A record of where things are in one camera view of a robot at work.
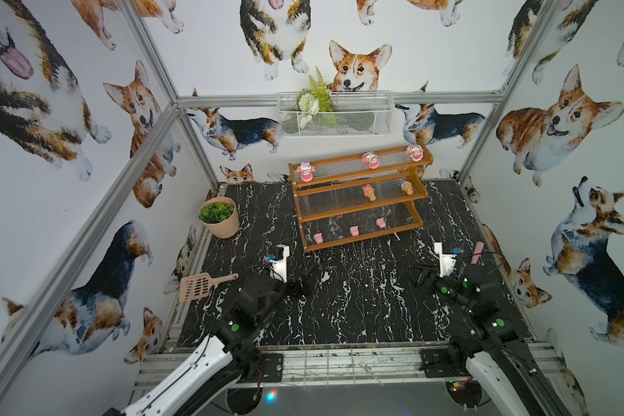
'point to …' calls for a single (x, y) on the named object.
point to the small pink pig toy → (354, 230)
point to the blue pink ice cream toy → (406, 186)
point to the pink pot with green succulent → (220, 216)
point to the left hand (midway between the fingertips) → (307, 260)
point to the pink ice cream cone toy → (369, 191)
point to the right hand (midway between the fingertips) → (408, 264)
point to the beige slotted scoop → (201, 284)
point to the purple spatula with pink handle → (477, 252)
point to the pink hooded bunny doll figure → (306, 169)
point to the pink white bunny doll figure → (416, 152)
